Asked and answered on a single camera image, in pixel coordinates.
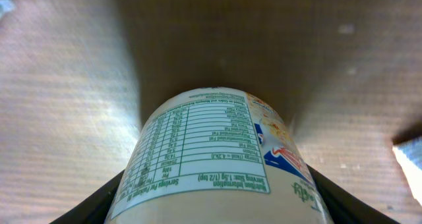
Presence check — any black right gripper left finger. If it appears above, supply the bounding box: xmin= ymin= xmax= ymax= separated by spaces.
xmin=51 ymin=170 xmax=125 ymax=224

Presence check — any white green box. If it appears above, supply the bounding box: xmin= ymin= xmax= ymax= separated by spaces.
xmin=392 ymin=137 xmax=422 ymax=204

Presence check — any green lid jar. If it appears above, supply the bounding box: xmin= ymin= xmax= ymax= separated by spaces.
xmin=105 ymin=88 xmax=332 ymax=223

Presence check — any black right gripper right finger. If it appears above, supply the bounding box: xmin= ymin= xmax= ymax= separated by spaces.
xmin=307 ymin=165 xmax=398 ymax=224

